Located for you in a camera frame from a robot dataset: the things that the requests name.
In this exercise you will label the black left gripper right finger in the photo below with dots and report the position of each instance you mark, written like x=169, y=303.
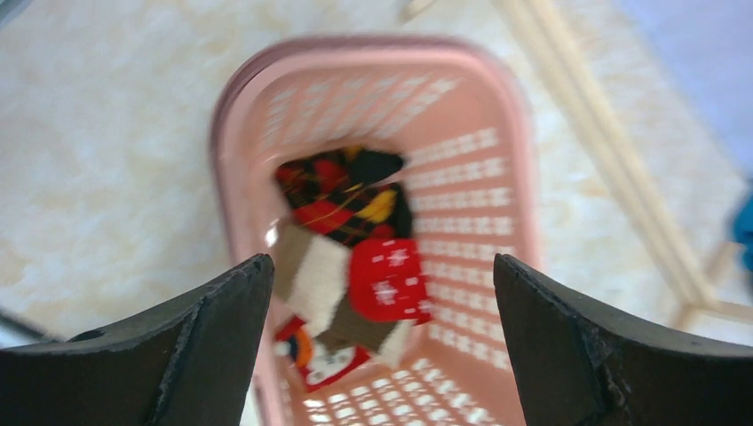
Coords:
x=578, y=361

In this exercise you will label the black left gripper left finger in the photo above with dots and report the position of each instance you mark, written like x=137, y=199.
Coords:
x=187, y=361

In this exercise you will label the red snowflake sock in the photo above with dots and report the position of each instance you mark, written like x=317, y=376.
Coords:
x=386, y=282

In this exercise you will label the red orange patterned sock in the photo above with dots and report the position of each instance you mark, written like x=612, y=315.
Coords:
x=315, y=365

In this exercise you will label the brown white sock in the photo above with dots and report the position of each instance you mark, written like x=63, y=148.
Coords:
x=311, y=281

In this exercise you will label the blue crumpled cloth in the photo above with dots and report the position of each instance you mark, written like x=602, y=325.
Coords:
x=742, y=230

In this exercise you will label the red black plaid sock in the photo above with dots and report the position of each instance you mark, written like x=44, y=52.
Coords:
x=347, y=194

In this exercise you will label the pink plastic laundry basket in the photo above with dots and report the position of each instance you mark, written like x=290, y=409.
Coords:
x=456, y=115

